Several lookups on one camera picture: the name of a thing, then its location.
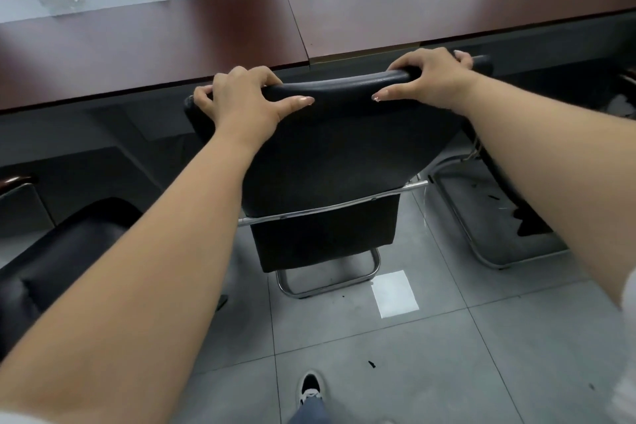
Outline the person's left hand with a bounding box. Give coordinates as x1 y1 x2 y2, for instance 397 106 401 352
193 66 315 143

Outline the black and white sneaker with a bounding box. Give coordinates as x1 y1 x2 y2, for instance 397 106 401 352
297 371 327 410

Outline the white paper sheet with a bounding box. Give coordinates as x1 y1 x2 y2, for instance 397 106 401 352
371 270 418 319

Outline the black leather chrome-frame chair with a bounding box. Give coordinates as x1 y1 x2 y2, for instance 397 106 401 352
184 55 494 300

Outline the person's right forearm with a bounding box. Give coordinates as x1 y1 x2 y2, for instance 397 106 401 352
454 72 636 312

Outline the black chair with wooden armrest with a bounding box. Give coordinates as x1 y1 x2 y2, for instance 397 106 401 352
0 174 229 362

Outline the person's left forearm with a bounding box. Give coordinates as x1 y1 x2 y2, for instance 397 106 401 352
0 128 280 424

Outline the blue jeans leg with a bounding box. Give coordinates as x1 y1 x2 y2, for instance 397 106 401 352
287 396 340 424

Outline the person's right hand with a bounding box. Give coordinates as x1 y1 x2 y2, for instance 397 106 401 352
372 47 475 119

